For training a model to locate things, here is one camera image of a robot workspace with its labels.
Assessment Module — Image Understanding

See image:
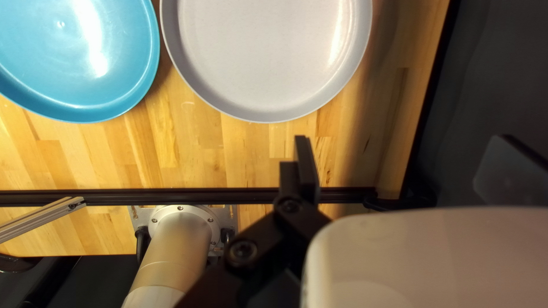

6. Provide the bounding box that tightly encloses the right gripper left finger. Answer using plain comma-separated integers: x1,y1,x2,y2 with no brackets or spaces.
173,135,332,308

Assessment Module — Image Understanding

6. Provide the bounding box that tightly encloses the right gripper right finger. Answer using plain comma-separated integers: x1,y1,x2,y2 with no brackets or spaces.
473,135,548,208

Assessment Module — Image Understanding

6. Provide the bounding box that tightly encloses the grey round plate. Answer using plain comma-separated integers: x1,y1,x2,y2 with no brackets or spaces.
160,0,373,124

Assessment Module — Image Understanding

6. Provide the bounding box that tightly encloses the teal round plate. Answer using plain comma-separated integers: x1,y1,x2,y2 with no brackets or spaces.
0,0,161,124

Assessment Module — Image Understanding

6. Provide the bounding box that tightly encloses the black frame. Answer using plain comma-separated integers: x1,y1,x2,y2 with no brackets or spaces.
0,187,437,245

